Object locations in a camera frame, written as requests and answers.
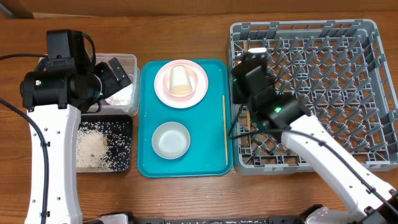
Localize black tray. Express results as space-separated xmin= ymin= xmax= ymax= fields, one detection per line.
xmin=76 ymin=114 xmax=134 ymax=174

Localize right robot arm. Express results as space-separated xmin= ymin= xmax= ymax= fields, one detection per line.
xmin=231 ymin=48 xmax=397 ymax=223

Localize teal serving tray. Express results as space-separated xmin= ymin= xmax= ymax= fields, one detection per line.
xmin=137 ymin=59 xmax=233 ymax=177

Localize white napkin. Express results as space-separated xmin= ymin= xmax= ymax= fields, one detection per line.
xmin=105 ymin=84 xmax=133 ymax=106

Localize cream paper cup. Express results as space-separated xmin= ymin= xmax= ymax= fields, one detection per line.
xmin=169 ymin=65 xmax=193 ymax=97

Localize clear plastic bin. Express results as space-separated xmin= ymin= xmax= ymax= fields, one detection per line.
xmin=37 ymin=54 xmax=141 ymax=118

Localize pink plate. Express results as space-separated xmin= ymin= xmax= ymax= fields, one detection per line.
xmin=154 ymin=60 xmax=208 ymax=109

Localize rice leftovers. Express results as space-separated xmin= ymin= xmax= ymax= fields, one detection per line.
xmin=76 ymin=121 xmax=132 ymax=172

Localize grey bowl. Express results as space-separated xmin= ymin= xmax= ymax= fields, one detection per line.
xmin=152 ymin=122 xmax=190 ymax=160

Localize grey dishwasher rack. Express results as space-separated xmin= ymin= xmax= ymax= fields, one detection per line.
xmin=229 ymin=19 xmax=397 ymax=172

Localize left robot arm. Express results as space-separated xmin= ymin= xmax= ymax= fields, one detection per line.
xmin=20 ymin=57 xmax=103 ymax=223

